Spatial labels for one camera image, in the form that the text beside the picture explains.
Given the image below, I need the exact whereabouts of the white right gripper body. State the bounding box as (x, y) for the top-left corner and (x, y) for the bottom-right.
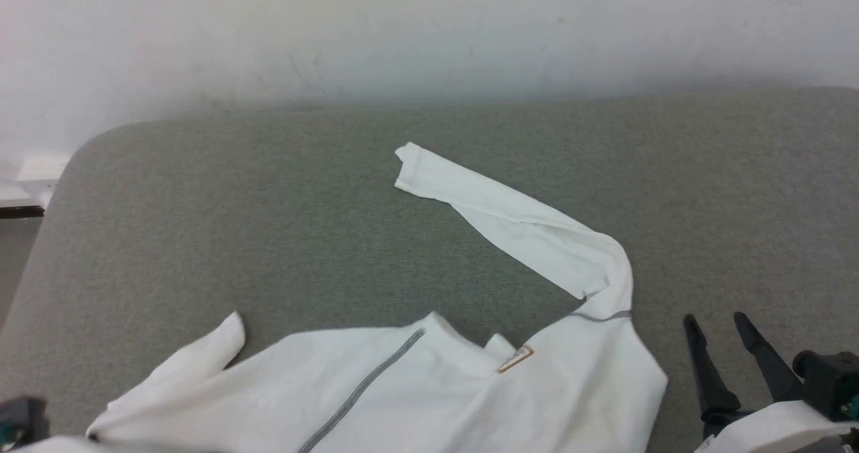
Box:
(695, 401), (859, 453)

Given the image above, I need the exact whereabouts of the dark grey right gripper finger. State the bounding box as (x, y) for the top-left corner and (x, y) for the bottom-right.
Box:
(683, 314), (742, 416)
(733, 311), (806, 403)

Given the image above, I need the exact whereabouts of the white long-sleeve garment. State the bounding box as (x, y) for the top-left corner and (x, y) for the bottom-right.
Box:
(86, 142), (669, 453)

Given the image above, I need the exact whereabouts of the grey-green fabric sofa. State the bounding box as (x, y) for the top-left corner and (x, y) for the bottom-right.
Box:
(0, 87), (859, 453)

